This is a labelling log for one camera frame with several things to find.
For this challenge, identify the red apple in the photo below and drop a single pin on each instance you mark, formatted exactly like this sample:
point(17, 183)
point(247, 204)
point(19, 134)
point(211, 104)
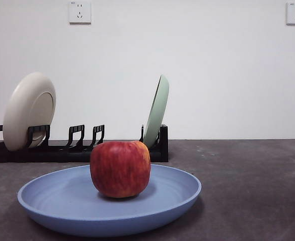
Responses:
point(120, 170)

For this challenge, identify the blue plate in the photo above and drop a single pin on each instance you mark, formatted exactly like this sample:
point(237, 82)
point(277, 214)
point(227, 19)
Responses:
point(69, 200)

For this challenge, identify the green plate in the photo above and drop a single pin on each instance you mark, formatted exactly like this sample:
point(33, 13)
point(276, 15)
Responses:
point(157, 113)

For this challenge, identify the black plate rack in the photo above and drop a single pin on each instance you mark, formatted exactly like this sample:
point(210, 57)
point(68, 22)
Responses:
point(62, 153)

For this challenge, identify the beige plate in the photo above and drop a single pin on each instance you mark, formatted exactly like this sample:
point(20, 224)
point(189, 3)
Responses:
point(24, 108)

